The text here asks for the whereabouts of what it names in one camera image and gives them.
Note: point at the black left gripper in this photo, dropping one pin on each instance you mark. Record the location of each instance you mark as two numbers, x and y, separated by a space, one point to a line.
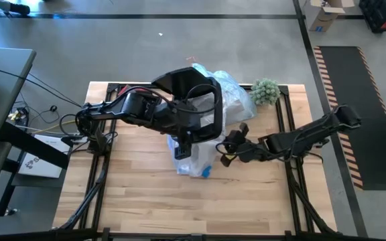
179 117

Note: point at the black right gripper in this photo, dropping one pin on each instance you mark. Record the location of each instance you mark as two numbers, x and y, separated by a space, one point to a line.
248 150

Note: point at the white plastic trash bag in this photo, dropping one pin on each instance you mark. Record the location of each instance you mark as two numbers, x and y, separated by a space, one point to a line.
199 157

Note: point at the dark brown bin lid frame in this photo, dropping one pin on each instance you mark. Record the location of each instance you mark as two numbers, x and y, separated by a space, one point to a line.
218 110

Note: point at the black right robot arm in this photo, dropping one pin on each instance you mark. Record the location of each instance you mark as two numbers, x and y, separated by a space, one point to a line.
313 134

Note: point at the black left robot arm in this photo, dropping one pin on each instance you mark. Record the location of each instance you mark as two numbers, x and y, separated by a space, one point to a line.
126 110

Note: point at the blue glove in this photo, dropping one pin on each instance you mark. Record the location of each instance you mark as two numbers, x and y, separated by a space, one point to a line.
207 171

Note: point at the small green potted plant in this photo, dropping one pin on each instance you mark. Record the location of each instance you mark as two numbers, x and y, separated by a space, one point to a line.
265 92

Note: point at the white box with logo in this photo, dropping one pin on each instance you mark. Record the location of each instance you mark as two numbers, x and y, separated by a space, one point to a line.
42 164

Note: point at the black hazard striped floor mat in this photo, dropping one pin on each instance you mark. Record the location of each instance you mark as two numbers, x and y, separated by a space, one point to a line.
374 83

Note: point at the cardboard box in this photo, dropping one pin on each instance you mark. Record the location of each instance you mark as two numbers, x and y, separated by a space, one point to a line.
320 15

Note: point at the power strip with plugs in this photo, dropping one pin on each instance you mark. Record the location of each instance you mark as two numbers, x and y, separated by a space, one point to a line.
18 114

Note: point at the black red tool crate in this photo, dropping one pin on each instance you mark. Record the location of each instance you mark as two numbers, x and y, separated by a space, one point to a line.
377 13

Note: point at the person's leg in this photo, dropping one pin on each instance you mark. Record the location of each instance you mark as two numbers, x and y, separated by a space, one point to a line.
12 6

